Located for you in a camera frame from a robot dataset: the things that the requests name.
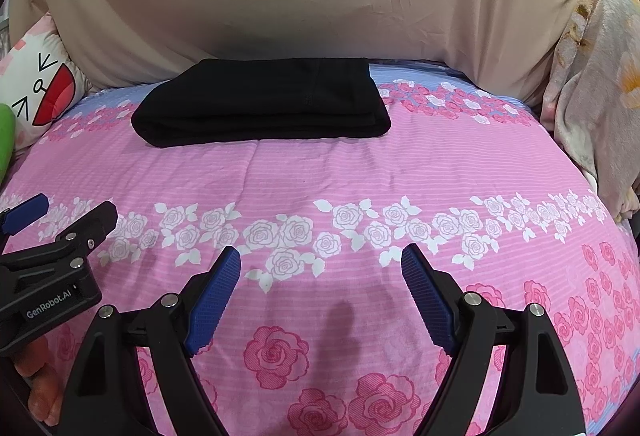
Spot white cartoon face pillow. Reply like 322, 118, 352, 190
0, 14, 93, 152

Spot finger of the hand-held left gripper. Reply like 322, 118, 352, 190
0, 200, 119, 289
0, 194, 50, 238

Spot person's left hand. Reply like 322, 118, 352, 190
14, 333, 67, 428

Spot pink rose print bed sheet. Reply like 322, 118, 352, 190
0, 61, 640, 436

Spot green plush toy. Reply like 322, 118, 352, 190
0, 104, 19, 187

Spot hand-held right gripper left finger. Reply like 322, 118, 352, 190
60, 245, 242, 436

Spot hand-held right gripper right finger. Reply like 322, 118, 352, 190
401, 244, 584, 436

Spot black pants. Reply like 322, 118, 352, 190
131, 58, 391, 148

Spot cream floral blanket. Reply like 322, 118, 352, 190
541, 0, 640, 223

